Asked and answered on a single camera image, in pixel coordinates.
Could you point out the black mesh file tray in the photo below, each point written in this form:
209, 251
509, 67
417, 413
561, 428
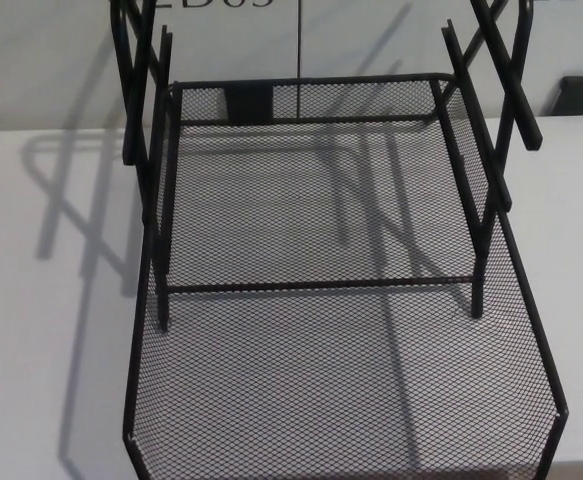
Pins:
296, 360

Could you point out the black wall bracket centre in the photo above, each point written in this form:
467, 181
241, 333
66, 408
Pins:
251, 104

